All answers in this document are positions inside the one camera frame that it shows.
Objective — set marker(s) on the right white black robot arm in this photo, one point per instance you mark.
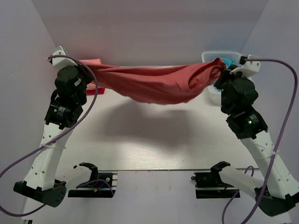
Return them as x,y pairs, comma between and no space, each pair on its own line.
279,192

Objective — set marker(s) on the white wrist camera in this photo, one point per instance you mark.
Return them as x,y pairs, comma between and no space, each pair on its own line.
249,66
60,62

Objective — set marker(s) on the folded bright red t shirt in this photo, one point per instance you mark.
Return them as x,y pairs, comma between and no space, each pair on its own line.
91,89

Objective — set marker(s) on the crumpled blue t shirt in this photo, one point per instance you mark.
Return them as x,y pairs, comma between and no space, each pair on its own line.
229,61

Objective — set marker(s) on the dusty red t shirt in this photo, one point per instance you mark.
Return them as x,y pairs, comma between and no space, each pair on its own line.
163,86

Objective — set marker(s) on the folded salmon pink t shirt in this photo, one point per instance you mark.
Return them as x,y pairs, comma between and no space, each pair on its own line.
91,62

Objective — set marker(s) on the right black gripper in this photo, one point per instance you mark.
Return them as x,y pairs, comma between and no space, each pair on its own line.
225,74

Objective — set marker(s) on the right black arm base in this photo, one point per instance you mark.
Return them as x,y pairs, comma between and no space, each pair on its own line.
208,184

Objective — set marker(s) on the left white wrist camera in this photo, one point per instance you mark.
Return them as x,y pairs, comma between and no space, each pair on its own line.
60,62

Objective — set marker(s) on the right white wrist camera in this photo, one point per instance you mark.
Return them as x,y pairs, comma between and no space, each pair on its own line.
249,66

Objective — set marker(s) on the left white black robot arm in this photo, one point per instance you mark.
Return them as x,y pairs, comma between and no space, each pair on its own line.
41,183

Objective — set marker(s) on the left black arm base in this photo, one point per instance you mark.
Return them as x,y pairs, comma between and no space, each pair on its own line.
102,184

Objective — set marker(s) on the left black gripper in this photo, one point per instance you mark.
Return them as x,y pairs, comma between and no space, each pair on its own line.
82,70

